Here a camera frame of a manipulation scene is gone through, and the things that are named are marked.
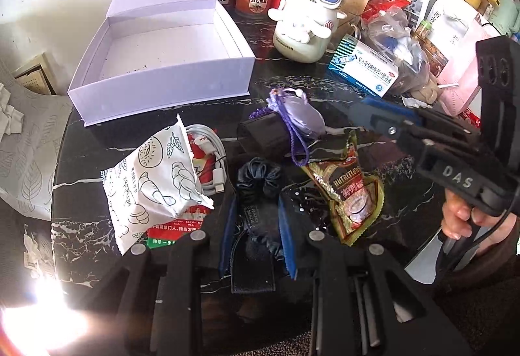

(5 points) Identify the red snack packet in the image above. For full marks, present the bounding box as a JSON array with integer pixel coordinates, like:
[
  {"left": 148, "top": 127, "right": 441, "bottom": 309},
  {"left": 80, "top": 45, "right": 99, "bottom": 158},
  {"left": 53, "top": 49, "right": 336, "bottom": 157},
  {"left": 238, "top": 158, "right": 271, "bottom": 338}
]
[{"left": 146, "top": 133, "right": 216, "bottom": 249}]

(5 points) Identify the black hair scrunchie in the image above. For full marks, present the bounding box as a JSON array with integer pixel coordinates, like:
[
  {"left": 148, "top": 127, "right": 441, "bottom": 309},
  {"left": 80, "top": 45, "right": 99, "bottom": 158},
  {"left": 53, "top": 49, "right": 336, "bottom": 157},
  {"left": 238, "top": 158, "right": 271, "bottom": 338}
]
[{"left": 236, "top": 157, "right": 285, "bottom": 260}]

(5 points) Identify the gold cereal packet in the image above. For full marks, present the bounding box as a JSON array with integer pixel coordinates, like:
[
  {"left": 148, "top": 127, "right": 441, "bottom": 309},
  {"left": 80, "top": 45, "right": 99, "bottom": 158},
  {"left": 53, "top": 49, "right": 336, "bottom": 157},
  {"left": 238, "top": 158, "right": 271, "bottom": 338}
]
[{"left": 302, "top": 131, "right": 385, "bottom": 246}]

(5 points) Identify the purple corded sachet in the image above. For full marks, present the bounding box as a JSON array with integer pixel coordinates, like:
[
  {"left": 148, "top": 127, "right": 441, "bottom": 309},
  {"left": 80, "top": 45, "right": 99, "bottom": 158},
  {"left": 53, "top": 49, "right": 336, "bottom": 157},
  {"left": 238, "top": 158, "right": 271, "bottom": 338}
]
[{"left": 249, "top": 87, "right": 327, "bottom": 167}]

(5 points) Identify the black pouch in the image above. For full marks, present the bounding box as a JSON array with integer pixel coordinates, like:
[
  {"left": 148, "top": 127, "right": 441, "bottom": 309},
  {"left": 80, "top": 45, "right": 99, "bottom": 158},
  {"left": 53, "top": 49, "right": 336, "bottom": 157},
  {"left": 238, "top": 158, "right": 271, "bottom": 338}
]
[{"left": 236, "top": 112, "right": 291, "bottom": 161}]

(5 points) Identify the white charging cable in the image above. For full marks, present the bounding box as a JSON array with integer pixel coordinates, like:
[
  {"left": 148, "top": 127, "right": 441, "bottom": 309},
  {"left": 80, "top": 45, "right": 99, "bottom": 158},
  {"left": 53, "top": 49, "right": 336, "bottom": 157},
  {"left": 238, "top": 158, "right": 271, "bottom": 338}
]
[{"left": 184, "top": 124, "right": 228, "bottom": 196}]

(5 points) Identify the right hand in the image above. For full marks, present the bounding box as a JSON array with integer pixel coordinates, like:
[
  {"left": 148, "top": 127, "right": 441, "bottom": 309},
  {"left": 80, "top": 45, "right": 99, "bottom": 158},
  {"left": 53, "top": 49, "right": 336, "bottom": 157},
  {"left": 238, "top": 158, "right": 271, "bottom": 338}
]
[{"left": 441, "top": 189, "right": 517, "bottom": 256}]

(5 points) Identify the blue white medicine box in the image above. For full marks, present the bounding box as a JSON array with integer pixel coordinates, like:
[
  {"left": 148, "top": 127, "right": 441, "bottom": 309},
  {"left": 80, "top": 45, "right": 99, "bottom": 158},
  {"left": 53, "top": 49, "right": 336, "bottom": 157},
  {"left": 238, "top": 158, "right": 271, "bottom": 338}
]
[{"left": 328, "top": 34, "right": 398, "bottom": 98}]

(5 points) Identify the clear plastic bag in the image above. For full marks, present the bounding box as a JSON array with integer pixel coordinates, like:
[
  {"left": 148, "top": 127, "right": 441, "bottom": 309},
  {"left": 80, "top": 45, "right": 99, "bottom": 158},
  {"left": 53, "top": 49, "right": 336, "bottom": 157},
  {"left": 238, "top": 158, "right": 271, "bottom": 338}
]
[{"left": 361, "top": 6, "right": 430, "bottom": 95}]

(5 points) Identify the pink paper bag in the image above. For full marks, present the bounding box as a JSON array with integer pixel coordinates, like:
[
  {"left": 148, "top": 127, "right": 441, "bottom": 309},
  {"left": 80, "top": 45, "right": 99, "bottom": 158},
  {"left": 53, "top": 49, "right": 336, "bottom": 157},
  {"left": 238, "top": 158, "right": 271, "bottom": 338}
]
[{"left": 427, "top": 0, "right": 499, "bottom": 116}]

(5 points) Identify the white astronaut thermos jug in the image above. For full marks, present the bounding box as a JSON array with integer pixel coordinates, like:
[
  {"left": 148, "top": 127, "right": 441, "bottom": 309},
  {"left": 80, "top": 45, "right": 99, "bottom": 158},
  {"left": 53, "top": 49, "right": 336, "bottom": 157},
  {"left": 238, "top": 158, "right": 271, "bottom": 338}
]
[{"left": 268, "top": 0, "right": 346, "bottom": 64}]

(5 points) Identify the white open gift box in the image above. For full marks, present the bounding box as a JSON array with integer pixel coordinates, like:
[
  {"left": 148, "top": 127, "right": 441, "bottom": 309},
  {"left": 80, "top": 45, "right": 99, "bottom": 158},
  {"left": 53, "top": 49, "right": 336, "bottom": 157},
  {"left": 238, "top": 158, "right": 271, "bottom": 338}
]
[{"left": 68, "top": 0, "right": 255, "bottom": 126}]

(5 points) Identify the grey leaf pattern cloth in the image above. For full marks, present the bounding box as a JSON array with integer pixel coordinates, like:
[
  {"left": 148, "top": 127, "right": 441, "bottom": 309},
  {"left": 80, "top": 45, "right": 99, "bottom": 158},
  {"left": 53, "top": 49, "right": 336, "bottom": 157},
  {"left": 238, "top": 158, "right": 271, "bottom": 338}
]
[{"left": 1, "top": 66, "right": 72, "bottom": 221}]

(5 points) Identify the white crumpled tissue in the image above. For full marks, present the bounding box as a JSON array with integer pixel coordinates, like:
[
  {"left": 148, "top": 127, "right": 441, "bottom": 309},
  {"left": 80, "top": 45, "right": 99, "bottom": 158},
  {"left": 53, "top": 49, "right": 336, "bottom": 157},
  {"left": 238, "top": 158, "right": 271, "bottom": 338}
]
[{"left": 0, "top": 84, "right": 24, "bottom": 138}]

